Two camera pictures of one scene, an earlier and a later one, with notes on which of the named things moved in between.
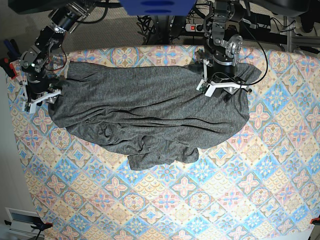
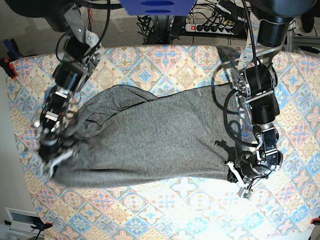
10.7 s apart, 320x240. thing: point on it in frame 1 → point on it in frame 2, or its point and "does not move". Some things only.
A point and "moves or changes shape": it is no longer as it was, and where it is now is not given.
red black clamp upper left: x=9 y=67 does not move
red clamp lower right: x=315 y=221 does not move
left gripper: x=35 y=92 → x=53 y=149
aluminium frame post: x=289 y=33 does not move
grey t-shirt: x=154 y=115 moves or changes shape
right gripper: x=217 y=78 → x=250 y=165
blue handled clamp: x=13 y=52 does not move
